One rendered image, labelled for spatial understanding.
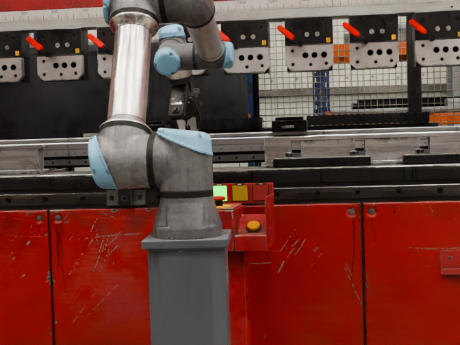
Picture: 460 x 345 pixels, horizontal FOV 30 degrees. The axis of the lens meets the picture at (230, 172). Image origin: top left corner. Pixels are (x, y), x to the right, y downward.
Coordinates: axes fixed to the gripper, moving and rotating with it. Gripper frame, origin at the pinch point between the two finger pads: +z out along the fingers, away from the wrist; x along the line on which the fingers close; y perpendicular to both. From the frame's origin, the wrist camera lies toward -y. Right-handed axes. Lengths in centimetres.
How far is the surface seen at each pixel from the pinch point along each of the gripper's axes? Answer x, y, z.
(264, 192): -23.4, -11.8, 12.7
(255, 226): -22.4, -24.1, 17.0
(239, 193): -15.8, -12.4, 12.5
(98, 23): 30.6, 21.9, -32.4
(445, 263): -74, -8, 42
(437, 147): -72, 18, 16
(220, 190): -10.3, -12.3, 11.4
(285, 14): -28.5, 29.5, -27.3
